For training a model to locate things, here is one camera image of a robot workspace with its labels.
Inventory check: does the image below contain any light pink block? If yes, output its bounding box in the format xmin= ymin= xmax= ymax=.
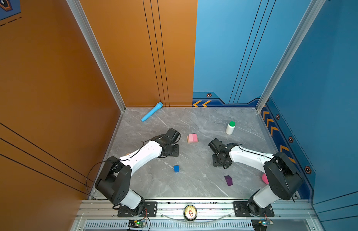
xmin=188 ymin=134 xmax=194 ymax=143

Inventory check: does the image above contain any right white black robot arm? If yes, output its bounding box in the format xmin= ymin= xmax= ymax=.
xmin=208 ymin=138 xmax=304 ymax=217

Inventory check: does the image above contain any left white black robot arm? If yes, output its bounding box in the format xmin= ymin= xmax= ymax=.
xmin=95 ymin=128 xmax=181 ymax=216

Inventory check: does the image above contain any purple block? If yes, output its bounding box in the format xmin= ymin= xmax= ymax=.
xmin=225 ymin=175 xmax=233 ymax=186

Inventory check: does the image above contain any white bottle green cap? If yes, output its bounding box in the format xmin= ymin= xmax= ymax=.
xmin=226 ymin=121 xmax=236 ymax=135

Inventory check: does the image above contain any blue toy microphone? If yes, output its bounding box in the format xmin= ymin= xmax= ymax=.
xmin=141 ymin=102 xmax=163 ymax=122

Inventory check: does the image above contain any pink plush doll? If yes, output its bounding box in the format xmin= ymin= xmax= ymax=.
xmin=262 ymin=174 xmax=269 ymax=185

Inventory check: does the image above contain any round emergency button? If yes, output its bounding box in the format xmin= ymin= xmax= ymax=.
xmin=183 ymin=205 xmax=198 ymax=221

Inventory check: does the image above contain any right circuit board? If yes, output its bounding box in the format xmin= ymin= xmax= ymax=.
xmin=258 ymin=219 xmax=274 ymax=227

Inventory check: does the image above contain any left green circuit board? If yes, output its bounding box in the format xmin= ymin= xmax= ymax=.
xmin=128 ymin=220 xmax=147 ymax=230

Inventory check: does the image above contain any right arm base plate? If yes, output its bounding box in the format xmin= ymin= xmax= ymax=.
xmin=233 ymin=201 xmax=275 ymax=217

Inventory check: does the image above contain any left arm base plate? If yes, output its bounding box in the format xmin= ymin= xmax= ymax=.
xmin=117 ymin=201 xmax=158 ymax=218

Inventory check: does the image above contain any aluminium front rail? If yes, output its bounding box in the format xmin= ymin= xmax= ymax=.
xmin=71 ymin=197 xmax=324 ymax=231

